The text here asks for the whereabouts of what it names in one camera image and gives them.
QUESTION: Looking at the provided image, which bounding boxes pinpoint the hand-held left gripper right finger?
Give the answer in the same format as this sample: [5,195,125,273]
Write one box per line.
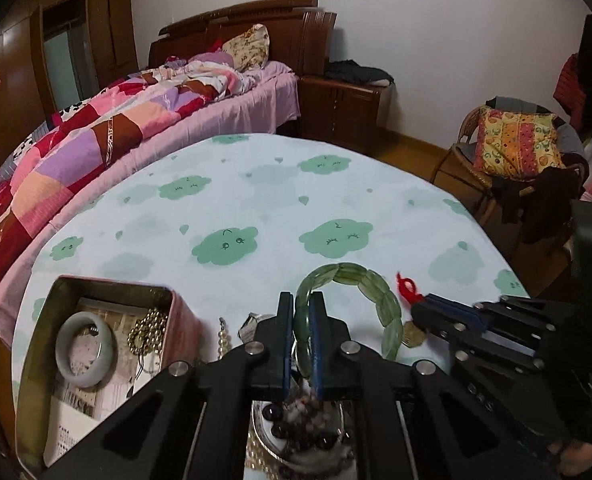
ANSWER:
[309,291,559,480]

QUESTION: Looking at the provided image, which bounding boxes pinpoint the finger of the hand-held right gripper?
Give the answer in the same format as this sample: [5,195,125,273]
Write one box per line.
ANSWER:
[410,304,544,373]
[422,295,577,333]

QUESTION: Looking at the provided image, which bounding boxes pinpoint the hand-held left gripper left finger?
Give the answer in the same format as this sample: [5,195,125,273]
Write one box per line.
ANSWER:
[40,291,297,480]

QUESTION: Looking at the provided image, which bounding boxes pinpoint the red knot gold coin charm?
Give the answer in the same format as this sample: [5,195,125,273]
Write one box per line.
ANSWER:
[395,271,429,350]

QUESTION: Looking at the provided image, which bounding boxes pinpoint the dark bead bracelet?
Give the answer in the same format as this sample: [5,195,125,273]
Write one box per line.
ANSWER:
[262,394,349,480]

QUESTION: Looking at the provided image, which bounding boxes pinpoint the green jade stone bracelet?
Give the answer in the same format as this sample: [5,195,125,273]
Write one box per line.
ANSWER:
[294,262,405,377]

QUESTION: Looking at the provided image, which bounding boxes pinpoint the pink tin box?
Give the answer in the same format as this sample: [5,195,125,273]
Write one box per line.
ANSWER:
[14,275,201,470]

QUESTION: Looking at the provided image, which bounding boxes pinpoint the person's right hand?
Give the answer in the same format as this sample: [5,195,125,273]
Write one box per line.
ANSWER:
[561,437,592,478]

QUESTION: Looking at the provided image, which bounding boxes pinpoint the small silver ornament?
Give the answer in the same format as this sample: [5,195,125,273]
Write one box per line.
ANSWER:
[236,312,263,339]

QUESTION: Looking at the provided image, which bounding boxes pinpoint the dark brown garment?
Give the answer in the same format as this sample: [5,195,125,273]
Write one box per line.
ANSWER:
[490,164,586,247]

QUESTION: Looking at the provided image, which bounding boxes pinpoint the rattan chair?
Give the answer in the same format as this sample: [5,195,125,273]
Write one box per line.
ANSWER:
[430,104,592,243]

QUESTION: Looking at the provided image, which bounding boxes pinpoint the yellow patterned cushion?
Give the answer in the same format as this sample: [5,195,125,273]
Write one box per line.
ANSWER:
[473,106,568,181]

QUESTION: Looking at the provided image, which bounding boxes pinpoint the pale jade bangle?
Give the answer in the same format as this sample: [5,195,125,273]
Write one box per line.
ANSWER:
[54,311,115,389]

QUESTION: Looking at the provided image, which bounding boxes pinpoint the wooden nightstand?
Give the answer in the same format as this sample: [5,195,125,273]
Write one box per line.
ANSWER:
[296,75,395,150]

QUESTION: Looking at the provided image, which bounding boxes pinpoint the bed with pink sheet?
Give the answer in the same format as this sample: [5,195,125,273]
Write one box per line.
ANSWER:
[0,59,303,333]

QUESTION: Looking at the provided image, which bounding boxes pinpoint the red hanging garment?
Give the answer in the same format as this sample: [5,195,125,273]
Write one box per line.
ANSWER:
[553,52,585,117]

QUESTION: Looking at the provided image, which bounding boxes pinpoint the dark folded clothes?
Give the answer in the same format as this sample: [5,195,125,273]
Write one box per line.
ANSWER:
[324,59,395,87]

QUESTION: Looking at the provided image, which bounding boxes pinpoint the patchwork quilt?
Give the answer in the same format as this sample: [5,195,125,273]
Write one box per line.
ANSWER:
[0,57,257,292]

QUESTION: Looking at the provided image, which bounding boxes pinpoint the floral pillow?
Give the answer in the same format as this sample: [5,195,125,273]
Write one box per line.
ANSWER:
[222,23,271,72]

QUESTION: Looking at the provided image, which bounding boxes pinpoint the wooden headboard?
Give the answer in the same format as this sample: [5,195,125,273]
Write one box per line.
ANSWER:
[148,0,338,83]

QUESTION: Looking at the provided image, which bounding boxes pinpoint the wooden wardrobe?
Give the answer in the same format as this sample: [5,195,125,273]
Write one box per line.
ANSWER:
[0,0,140,206]

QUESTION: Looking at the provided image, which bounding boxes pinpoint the pearl bead bracelet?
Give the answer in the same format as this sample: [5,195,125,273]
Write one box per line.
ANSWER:
[217,317,235,362]

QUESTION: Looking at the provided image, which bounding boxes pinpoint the gold bead bracelet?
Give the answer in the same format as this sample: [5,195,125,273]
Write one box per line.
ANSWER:
[126,308,169,376]

